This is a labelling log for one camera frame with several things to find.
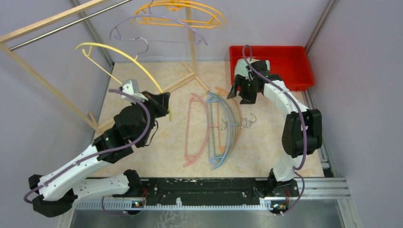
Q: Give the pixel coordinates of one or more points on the metal hanging rod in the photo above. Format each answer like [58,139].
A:
[51,20]

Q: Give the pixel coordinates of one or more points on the light green folded garment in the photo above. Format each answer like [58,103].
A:
[241,67]

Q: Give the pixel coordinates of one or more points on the pink wire hanger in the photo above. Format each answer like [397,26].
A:
[189,158]

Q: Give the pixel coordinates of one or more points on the red plastic bin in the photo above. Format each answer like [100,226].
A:
[290,63]

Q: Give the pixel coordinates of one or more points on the wooden clothes rack frame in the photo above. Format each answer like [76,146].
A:
[93,123]

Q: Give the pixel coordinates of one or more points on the white cable duct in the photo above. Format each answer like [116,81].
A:
[125,204]

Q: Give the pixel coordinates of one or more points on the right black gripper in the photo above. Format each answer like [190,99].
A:
[240,80]

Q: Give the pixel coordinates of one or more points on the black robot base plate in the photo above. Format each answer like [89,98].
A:
[210,191]

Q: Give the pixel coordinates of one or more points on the yellow wire hanger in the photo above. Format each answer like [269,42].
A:
[86,48]

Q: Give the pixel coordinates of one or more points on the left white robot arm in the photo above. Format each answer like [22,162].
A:
[61,190]

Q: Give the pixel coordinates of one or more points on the aluminium frame rail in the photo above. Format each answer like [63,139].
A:
[323,188]

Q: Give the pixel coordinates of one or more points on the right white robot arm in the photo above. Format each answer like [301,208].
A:
[302,133]

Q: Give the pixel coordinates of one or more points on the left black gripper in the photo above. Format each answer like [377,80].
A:
[159,101]

